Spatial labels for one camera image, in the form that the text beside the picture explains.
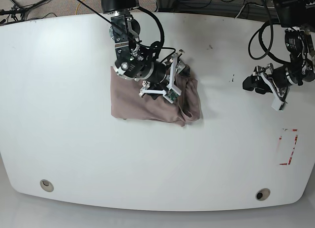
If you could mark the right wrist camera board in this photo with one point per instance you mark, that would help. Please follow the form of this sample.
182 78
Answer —
171 96

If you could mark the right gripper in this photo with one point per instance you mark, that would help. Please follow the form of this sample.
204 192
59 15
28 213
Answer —
161 77

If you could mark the right table grommet hole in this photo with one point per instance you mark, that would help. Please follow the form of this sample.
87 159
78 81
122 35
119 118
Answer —
262 194

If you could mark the table grommet hole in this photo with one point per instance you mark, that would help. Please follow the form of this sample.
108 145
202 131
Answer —
46 186
262 194

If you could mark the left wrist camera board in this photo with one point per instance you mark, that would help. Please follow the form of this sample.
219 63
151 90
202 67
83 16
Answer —
278 105

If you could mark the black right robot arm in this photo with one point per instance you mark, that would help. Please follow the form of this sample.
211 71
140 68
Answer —
139 62

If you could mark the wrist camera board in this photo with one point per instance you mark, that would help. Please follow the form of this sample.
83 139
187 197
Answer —
278 105
171 96

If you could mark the left table grommet hole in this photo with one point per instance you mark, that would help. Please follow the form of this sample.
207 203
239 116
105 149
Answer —
46 186

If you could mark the red tape rectangle marking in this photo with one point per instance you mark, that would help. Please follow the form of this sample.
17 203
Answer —
286 146

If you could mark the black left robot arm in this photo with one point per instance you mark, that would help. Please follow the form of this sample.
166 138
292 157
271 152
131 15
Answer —
297 17

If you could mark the black tripod legs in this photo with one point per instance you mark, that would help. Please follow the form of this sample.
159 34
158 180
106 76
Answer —
19 13

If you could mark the mauve T-shirt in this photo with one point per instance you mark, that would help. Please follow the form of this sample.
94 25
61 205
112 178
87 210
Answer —
127 104

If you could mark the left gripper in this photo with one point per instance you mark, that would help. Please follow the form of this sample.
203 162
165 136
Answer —
277 80

